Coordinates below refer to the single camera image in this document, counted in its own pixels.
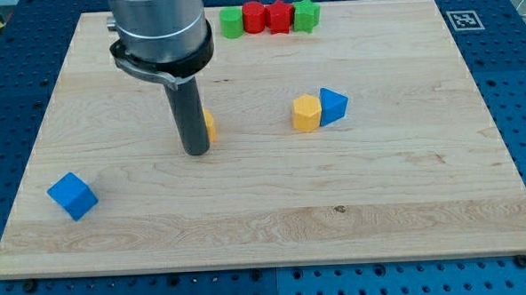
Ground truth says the green cylinder block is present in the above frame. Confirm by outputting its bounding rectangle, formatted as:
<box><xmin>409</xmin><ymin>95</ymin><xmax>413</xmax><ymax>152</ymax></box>
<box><xmin>219</xmin><ymin>6</ymin><xmax>243</xmax><ymax>39</ymax></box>

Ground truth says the yellow hexagon block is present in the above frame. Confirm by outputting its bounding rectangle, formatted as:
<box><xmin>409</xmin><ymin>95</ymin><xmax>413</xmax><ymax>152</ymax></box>
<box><xmin>292</xmin><ymin>94</ymin><xmax>322</xmax><ymax>132</ymax></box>

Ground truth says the blue cube block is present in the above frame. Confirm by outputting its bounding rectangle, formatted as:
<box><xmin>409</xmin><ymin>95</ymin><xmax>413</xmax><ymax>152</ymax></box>
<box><xmin>47</xmin><ymin>171</ymin><xmax>98</xmax><ymax>220</ymax></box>

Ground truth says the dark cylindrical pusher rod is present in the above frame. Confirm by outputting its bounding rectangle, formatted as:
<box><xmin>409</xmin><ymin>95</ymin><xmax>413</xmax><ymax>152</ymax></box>
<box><xmin>164</xmin><ymin>77</ymin><xmax>211</xmax><ymax>155</ymax></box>

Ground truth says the white fiducial marker tag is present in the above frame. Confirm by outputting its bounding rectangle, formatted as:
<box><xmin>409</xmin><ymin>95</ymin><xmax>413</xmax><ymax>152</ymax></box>
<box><xmin>447</xmin><ymin>10</ymin><xmax>484</xmax><ymax>31</ymax></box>

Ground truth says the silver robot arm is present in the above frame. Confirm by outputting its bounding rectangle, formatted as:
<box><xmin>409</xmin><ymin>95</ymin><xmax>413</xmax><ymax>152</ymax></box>
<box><xmin>108</xmin><ymin>0</ymin><xmax>214</xmax><ymax>155</ymax></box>

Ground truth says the yellow heart block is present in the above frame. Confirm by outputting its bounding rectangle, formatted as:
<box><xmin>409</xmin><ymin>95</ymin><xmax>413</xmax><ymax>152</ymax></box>
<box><xmin>203</xmin><ymin>109</ymin><xmax>218</xmax><ymax>143</ymax></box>

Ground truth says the green star block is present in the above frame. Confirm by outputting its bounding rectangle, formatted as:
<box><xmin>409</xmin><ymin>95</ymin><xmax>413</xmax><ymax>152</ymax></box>
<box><xmin>292</xmin><ymin>0</ymin><xmax>321</xmax><ymax>34</ymax></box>

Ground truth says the blue triangle block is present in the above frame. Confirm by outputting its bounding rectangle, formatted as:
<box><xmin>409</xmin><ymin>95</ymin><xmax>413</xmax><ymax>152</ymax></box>
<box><xmin>319</xmin><ymin>88</ymin><xmax>348</xmax><ymax>126</ymax></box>

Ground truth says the red cylinder block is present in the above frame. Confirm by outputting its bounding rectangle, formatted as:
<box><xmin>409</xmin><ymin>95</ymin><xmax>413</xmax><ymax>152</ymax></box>
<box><xmin>242</xmin><ymin>1</ymin><xmax>266</xmax><ymax>34</ymax></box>

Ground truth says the red star block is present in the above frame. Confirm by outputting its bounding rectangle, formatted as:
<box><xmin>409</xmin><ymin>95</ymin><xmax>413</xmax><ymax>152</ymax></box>
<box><xmin>265</xmin><ymin>0</ymin><xmax>294</xmax><ymax>34</ymax></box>

